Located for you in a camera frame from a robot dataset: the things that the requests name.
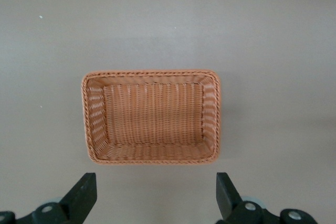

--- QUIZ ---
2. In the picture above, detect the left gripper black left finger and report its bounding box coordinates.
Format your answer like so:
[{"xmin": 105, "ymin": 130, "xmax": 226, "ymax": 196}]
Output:
[{"xmin": 15, "ymin": 172, "xmax": 98, "ymax": 224}]

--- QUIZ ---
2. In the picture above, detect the brown wicker basket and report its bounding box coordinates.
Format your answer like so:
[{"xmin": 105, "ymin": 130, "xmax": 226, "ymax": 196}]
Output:
[{"xmin": 80, "ymin": 69, "xmax": 223, "ymax": 166}]

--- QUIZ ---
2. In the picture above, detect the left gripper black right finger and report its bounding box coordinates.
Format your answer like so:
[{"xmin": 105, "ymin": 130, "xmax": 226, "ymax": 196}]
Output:
[{"xmin": 216, "ymin": 172, "xmax": 280, "ymax": 224}]

